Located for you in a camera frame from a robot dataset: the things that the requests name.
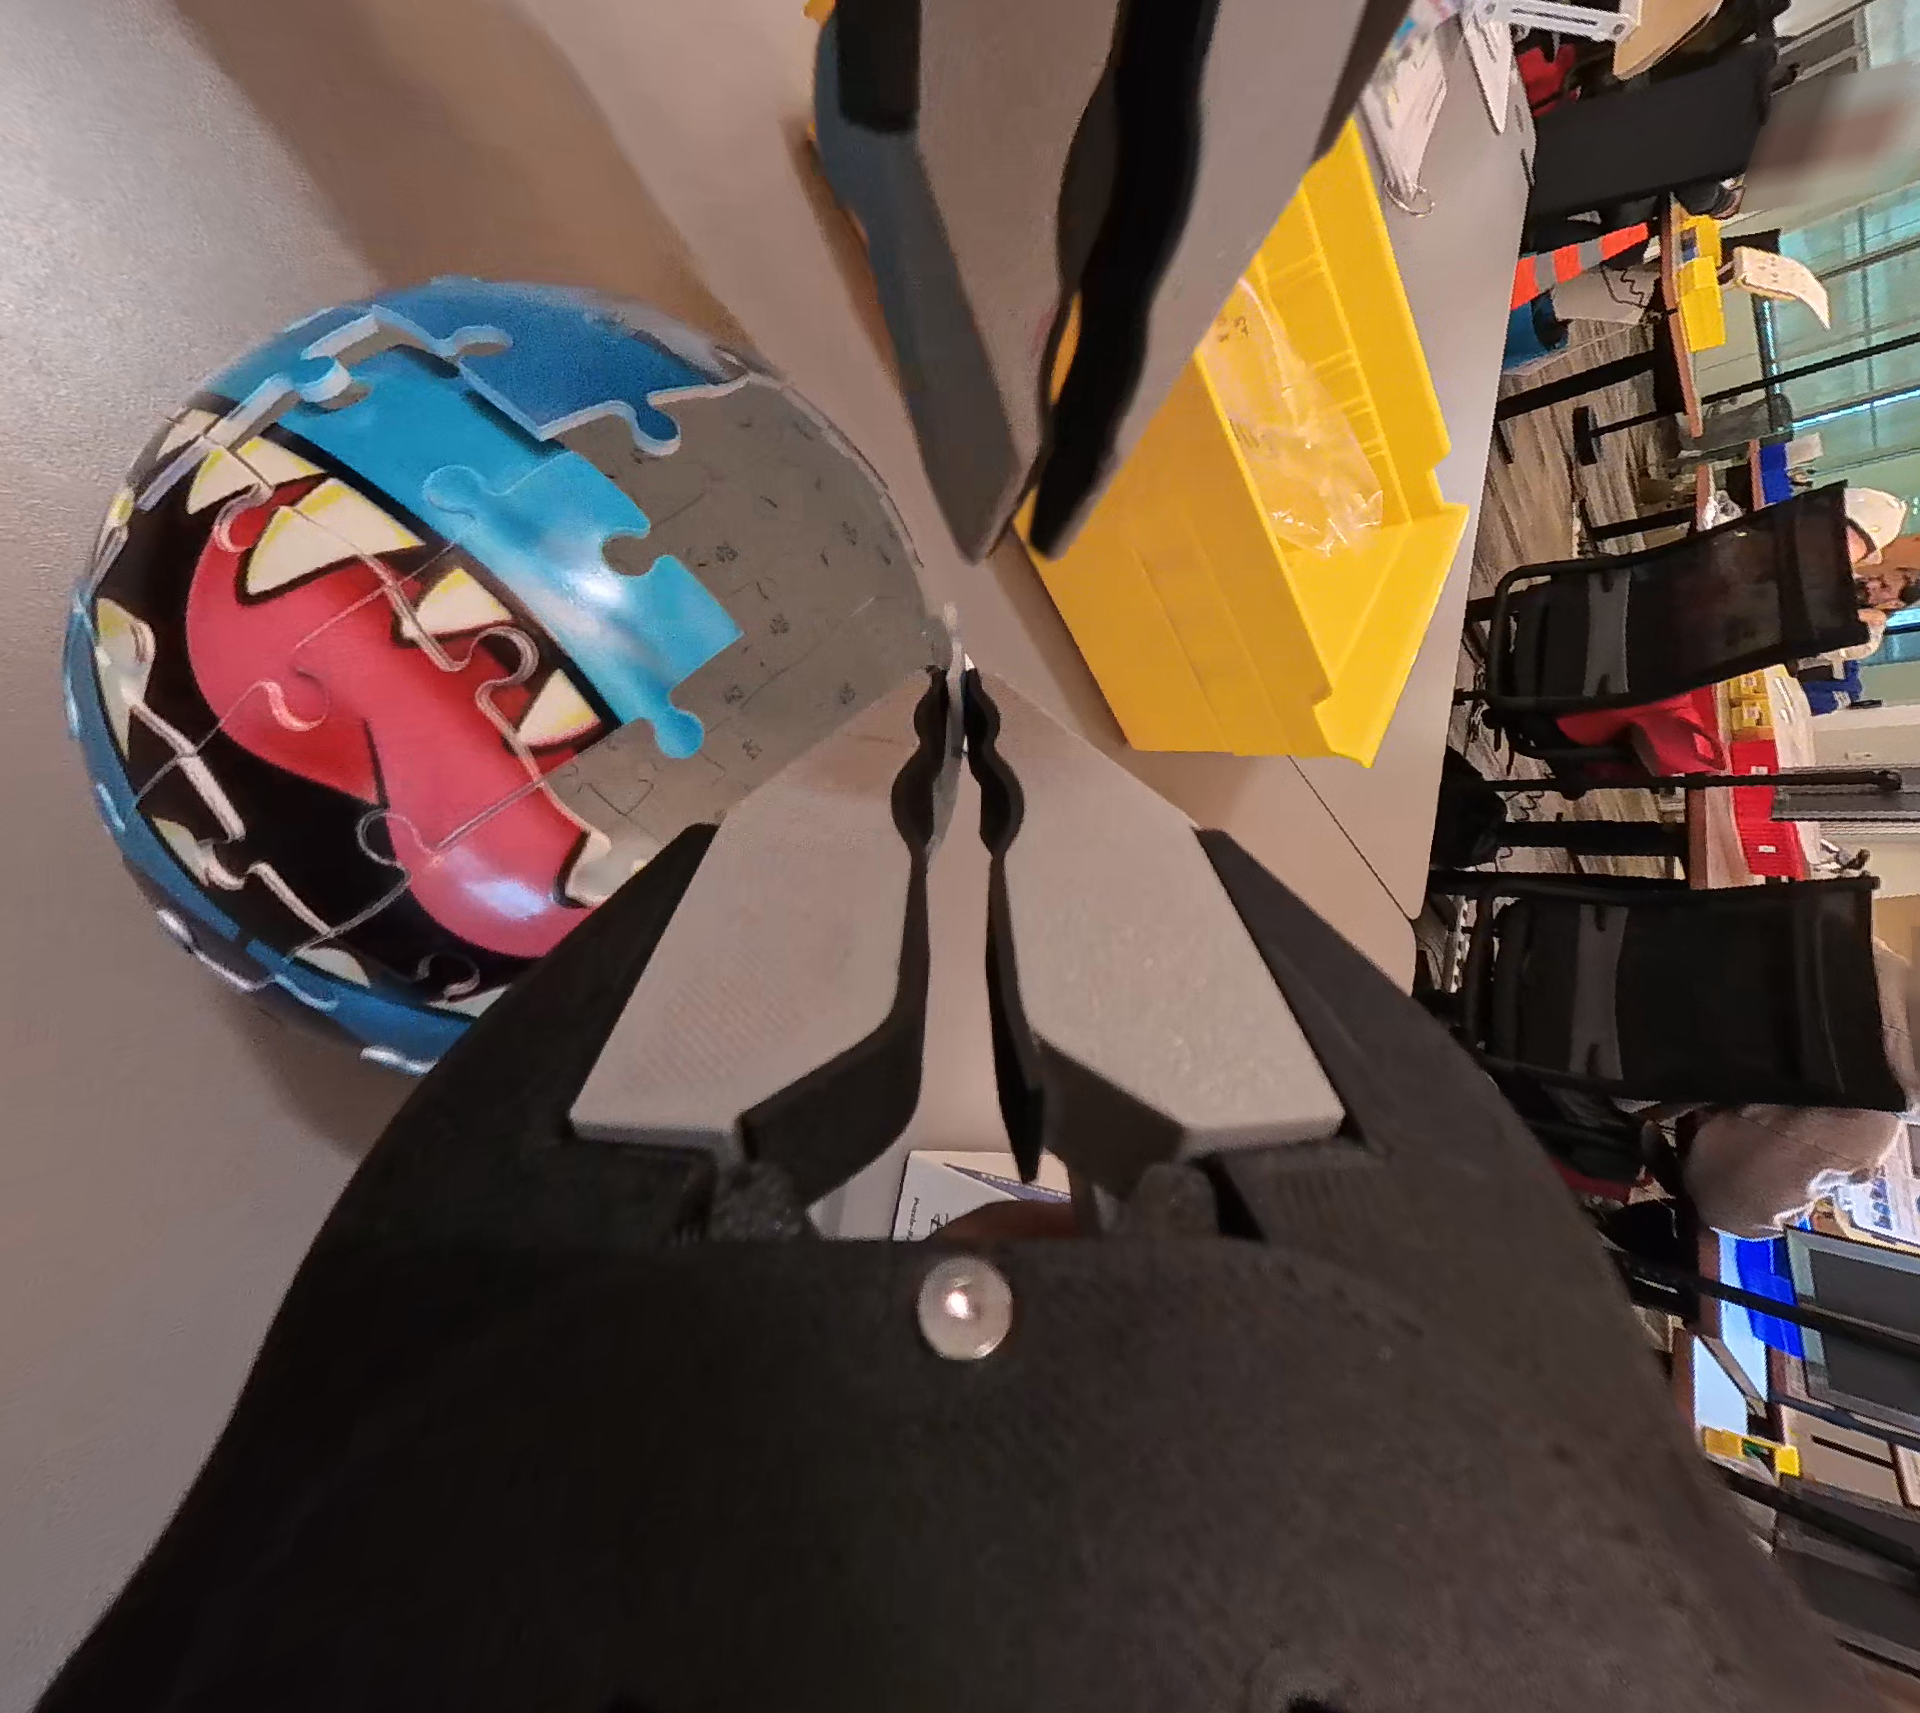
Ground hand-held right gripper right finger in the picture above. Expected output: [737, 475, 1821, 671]
[960, 667, 1347, 1197]

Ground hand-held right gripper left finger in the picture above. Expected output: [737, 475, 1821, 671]
[569, 667, 954, 1208]

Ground blue puzzle ball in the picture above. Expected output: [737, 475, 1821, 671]
[61, 277, 962, 1077]

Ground cartoon printed puzzle box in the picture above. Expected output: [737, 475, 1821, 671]
[892, 1151, 1074, 1243]

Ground clipped printed paper sheets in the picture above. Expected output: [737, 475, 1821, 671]
[1356, 18, 1453, 219]

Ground white folding stand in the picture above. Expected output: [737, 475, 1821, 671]
[1458, 0, 1647, 137]

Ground yellow plastic bin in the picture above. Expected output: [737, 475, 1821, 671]
[801, 0, 1471, 770]

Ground black monitor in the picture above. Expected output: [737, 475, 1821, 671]
[1530, 48, 1775, 231]

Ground orange traffic cone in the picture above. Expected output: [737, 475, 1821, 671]
[1505, 220, 1667, 312]

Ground clear plastic bag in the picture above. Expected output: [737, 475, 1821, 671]
[1200, 288, 1390, 554]

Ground black office chair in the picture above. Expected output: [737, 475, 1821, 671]
[1475, 486, 1870, 770]
[1458, 877, 1903, 1115]

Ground red covered table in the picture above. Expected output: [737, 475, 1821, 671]
[1551, 671, 1823, 883]

